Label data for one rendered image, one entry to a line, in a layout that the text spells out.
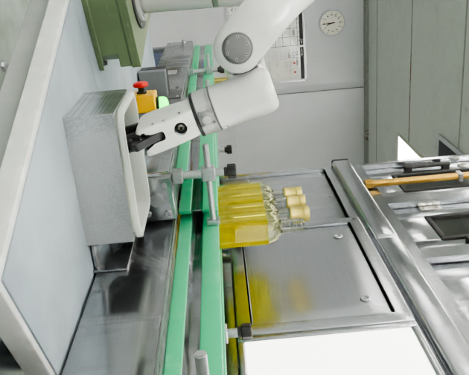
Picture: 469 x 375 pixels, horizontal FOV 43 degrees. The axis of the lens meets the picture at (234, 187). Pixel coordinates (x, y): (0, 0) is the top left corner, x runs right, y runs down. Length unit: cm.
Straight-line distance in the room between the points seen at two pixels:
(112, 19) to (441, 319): 85
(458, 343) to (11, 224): 79
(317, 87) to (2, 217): 674
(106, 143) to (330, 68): 645
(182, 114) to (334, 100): 650
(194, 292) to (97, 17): 56
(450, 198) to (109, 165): 110
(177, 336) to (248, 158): 665
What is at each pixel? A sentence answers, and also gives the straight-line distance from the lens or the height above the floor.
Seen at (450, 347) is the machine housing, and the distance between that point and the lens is 116.
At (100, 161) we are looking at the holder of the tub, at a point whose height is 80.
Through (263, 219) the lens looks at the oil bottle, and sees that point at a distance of 124.
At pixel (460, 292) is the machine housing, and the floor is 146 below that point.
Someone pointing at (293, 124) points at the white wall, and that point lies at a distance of 742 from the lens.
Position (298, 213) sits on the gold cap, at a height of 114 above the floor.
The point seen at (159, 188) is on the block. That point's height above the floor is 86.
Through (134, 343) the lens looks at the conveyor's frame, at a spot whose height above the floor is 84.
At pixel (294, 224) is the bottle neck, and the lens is 126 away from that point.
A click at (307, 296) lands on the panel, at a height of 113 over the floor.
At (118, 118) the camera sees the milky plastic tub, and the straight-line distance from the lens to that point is 95.
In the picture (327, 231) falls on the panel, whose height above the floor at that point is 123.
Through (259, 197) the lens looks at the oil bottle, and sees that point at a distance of 135.
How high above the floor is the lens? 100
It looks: level
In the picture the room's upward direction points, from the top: 85 degrees clockwise
